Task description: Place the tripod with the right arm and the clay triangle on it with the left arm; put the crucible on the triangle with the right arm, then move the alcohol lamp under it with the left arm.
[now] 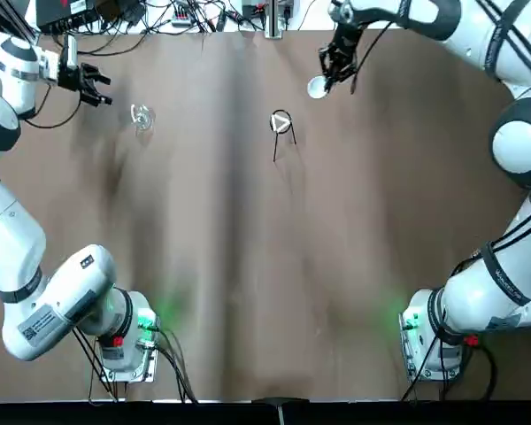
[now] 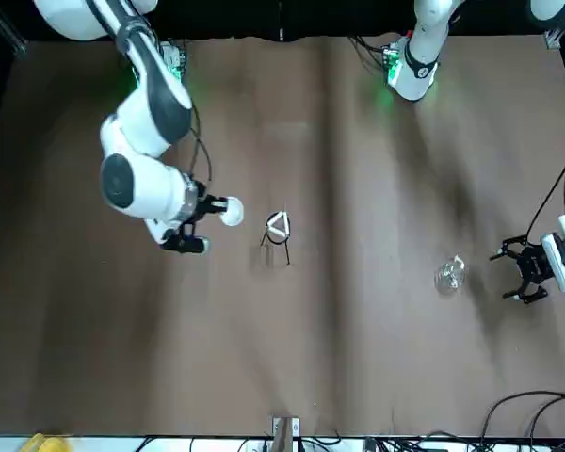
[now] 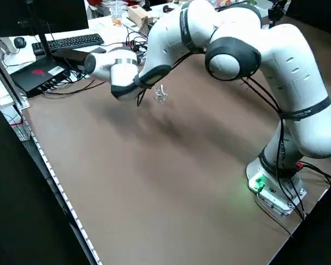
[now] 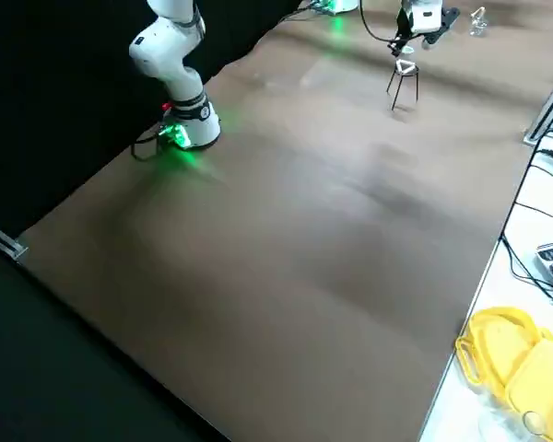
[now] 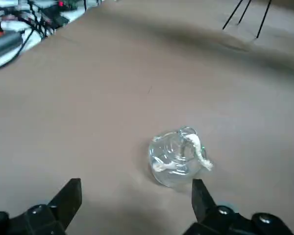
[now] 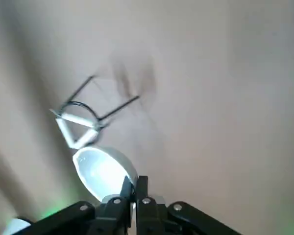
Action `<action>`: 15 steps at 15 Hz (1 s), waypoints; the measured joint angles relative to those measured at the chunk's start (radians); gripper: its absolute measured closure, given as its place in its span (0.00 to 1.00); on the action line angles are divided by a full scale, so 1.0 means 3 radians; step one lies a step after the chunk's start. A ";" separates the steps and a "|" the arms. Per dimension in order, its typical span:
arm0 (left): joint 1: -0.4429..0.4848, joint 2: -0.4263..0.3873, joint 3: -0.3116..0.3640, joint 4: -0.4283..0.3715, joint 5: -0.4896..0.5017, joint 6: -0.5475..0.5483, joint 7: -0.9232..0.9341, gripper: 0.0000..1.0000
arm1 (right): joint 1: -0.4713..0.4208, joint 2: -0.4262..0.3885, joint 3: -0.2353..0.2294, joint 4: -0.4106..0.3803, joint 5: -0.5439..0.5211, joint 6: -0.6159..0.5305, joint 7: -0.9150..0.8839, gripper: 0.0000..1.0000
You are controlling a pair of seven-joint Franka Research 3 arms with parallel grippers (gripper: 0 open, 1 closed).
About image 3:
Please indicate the black monitor stand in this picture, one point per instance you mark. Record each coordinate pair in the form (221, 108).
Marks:
(42, 44)

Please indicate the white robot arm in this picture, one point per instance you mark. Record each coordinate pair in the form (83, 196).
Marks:
(292, 82)

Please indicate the white bracket red tape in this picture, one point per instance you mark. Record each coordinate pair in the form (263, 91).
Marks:
(16, 124)

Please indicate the black computer red logo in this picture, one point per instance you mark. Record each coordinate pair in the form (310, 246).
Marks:
(36, 78)

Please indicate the aluminium frame post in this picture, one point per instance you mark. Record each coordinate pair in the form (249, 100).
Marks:
(8, 77)

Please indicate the cardboard box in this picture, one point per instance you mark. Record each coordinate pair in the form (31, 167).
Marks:
(138, 15)

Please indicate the clear plastic cup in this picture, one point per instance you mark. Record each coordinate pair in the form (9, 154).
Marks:
(116, 15)

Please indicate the black power brick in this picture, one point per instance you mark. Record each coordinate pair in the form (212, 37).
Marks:
(71, 56)

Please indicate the black mouse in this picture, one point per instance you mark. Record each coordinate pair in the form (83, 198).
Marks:
(20, 42)

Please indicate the small black box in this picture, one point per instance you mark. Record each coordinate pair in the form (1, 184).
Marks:
(99, 49)

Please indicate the grey usb hub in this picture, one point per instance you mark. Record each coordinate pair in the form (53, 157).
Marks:
(129, 44)

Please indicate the white curved stand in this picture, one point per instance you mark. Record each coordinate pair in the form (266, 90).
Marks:
(2, 47)

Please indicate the person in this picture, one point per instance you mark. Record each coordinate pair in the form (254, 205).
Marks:
(110, 2)

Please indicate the black keyboard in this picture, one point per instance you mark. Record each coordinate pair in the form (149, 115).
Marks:
(71, 41)

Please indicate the white table edge strip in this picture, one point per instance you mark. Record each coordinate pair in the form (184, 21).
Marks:
(58, 187)

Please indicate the black monitor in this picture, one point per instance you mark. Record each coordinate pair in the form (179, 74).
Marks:
(30, 16)

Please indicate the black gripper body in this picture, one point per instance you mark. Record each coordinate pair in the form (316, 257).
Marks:
(274, 13)

